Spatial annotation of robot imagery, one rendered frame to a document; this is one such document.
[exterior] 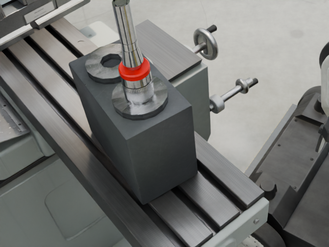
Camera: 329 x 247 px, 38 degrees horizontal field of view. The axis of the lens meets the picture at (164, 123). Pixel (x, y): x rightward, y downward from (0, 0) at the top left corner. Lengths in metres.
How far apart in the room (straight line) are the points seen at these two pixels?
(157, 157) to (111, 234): 0.90
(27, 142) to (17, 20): 0.31
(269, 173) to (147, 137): 0.67
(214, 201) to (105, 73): 0.29
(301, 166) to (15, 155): 0.76
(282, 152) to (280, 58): 1.23
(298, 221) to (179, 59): 0.56
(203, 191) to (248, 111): 1.45
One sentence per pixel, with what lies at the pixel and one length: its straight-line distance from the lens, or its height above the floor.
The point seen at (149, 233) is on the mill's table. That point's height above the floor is 0.97.
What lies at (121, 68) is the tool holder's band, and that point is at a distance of 0.71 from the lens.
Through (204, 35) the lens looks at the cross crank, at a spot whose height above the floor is 0.72.
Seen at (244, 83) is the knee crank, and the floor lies 0.57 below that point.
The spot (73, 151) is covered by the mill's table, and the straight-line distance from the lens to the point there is 0.97.
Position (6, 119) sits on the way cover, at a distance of 1.18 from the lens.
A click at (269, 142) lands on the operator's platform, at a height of 0.40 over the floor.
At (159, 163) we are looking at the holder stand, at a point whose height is 1.06.
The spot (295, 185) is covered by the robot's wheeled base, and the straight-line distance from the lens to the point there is 1.33.
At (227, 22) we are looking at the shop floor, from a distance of 2.80.
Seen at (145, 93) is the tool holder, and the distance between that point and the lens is 0.72.
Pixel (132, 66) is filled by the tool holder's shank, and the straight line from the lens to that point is 0.69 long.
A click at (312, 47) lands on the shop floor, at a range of 2.65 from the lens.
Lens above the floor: 1.69
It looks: 48 degrees down
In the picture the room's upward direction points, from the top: 9 degrees counter-clockwise
